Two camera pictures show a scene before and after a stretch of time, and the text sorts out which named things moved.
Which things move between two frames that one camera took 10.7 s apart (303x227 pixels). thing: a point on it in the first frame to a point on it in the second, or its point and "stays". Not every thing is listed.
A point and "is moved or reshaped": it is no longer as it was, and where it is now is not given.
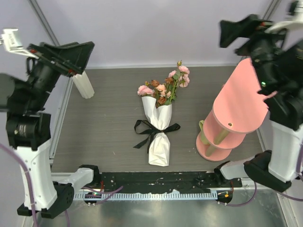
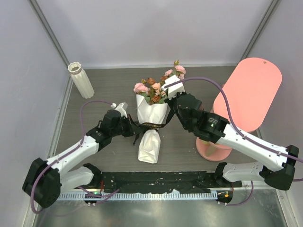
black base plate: [167, 182] stays
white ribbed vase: [84, 85] stays
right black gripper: [251, 27] to [179, 94]
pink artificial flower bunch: [164, 93] is moved or reshaped
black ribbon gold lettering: [174, 127] to [145, 126]
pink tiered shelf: [239, 107] stays
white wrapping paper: [160, 117] to [150, 145]
